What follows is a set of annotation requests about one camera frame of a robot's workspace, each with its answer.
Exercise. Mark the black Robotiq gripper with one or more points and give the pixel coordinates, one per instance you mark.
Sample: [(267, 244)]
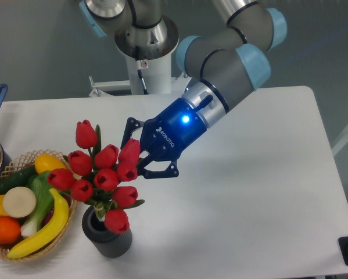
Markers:
[(165, 136)]

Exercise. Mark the red tulip bouquet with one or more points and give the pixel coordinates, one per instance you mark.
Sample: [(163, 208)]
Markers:
[(95, 176)]

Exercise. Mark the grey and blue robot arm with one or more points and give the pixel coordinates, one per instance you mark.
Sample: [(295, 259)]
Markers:
[(227, 68)]

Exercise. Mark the dark grey ribbed vase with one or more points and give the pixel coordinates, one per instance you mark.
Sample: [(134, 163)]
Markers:
[(109, 244)]

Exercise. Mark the dark red fruit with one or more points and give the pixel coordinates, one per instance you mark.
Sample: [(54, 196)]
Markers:
[(50, 214)]

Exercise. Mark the yellow banana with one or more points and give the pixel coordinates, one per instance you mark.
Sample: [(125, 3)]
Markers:
[(46, 234)]

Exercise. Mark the green bok choy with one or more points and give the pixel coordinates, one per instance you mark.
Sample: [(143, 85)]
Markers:
[(45, 202)]

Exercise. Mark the woven wicker basket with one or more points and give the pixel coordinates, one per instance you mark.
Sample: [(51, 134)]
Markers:
[(18, 164)]

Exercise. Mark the green cucumber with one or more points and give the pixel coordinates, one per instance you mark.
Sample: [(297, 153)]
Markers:
[(17, 179)]

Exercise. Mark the round beige bun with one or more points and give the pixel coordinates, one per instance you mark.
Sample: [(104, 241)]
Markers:
[(19, 202)]

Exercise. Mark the orange fruit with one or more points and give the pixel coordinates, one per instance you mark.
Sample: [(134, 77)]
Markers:
[(9, 230)]

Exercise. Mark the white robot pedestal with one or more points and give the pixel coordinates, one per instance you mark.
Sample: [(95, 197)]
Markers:
[(148, 55)]

